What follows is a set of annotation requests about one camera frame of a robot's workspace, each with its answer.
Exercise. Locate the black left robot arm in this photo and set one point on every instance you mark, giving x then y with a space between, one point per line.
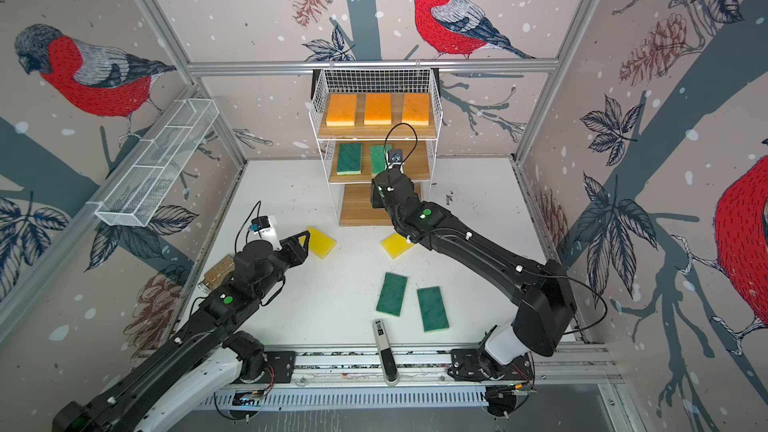
208 352

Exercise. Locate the white black handheld scanner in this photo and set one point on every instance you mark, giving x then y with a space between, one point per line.
385 353

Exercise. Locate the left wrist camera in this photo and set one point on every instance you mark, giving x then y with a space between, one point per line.
265 229

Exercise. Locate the light green sponge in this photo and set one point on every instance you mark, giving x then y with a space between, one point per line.
378 158

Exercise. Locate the white wire wall basket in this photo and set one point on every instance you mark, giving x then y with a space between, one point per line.
140 191

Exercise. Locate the orange sponge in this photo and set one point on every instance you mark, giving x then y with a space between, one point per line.
341 110
416 109
378 109

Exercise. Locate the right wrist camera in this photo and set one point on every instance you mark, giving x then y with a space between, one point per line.
394 158

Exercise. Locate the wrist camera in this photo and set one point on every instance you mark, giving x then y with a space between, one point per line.
394 158
265 229

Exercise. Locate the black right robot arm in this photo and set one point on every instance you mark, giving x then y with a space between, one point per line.
541 292

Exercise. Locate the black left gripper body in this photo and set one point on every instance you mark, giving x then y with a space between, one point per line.
279 269

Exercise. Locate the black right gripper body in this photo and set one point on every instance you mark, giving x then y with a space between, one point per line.
376 197

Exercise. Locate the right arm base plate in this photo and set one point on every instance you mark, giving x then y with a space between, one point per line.
470 365

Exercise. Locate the yellow sponge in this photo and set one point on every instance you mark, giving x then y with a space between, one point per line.
320 244
395 245

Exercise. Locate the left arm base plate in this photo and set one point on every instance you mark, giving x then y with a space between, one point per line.
270 367

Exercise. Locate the white wire wooden shelf unit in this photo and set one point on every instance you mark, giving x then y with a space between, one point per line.
351 194

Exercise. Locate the glass spice jar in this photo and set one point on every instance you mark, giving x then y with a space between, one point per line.
216 275

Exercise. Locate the dark green sponge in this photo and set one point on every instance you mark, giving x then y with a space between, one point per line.
432 309
392 294
349 161

